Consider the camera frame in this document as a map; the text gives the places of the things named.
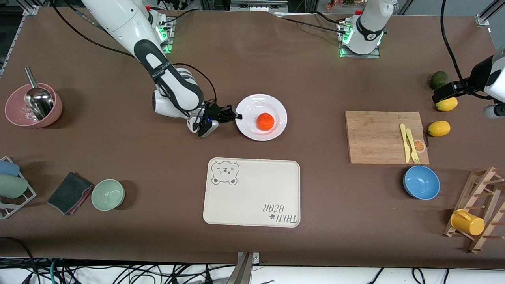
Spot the white round plate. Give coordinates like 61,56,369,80
235,94,288,141

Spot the orange mandarin fruit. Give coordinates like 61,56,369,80
256,113,275,131

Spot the yellow lemon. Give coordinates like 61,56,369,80
436,97,458,112
428,120,451,138

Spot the dark green avocado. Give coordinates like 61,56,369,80
430,71,449,90

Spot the yellow plastic fork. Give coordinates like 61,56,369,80
406,128,420,164

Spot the yellow plastic knife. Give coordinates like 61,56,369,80
400,123,411,163

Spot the bamboo cutting board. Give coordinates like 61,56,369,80
345,111,430,165

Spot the cream tray with bear print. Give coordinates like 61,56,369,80
203,158,301,228

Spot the blue bowl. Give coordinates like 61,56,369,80
403,165,441,200

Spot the wooden peg rack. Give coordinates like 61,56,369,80
443,167,505,254

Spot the yellow mug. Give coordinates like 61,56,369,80
450,209,485,236

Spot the light green bowl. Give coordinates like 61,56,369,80
91,179,126,211

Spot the dark grey folded cloth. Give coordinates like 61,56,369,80
47,172,94,216

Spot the metal scoop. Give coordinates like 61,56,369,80
24,67,54,121

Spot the pink bowl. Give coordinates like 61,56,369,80
5,83,63,129

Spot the pale blue cup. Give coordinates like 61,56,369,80
0,161,20,177

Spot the pale green cup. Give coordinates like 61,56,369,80
0,174,29,199

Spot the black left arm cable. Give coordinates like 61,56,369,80
441,0,488,99

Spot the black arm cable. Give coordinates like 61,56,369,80
51,0,217,105
441,0,488,99

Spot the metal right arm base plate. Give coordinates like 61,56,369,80
150,18,175,54

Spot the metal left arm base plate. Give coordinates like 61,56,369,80
337,22,381,59

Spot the aluminium frame profile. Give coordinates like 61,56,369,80
231,0,288,13

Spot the black table cable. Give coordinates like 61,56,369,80
274,11,346,34

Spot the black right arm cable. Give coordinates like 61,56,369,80
51,0,217,105

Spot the metal table clamp bracket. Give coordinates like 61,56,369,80
227,252,261,284

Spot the white wire rack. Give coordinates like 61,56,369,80
0,156,37,220

